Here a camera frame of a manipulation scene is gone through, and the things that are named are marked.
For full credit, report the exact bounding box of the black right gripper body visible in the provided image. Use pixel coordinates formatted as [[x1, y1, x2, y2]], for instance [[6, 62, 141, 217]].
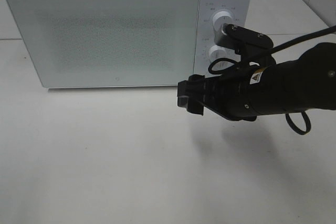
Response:
[[177, 74, 256, 121]]

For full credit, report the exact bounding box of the white timer knob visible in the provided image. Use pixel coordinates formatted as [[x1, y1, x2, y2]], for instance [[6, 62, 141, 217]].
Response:
[[208, 45, 228, 62]]

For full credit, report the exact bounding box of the white microwave door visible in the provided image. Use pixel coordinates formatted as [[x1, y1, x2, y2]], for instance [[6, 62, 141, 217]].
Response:
[[7, 0, 198, 88]]

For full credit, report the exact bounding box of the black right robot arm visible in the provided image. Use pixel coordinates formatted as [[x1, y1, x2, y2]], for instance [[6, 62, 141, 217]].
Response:
[[177, 42, 335, 121]]

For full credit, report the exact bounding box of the upper white power knob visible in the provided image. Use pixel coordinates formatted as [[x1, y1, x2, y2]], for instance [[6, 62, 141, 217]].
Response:
[[212, 10, 234, 31]]

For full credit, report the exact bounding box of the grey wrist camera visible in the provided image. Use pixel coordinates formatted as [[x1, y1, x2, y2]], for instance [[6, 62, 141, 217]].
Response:
[[214, 24, 274, 59]]

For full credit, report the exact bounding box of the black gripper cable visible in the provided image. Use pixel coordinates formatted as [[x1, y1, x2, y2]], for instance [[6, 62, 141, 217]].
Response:
[[207, 24, 336, 135]]

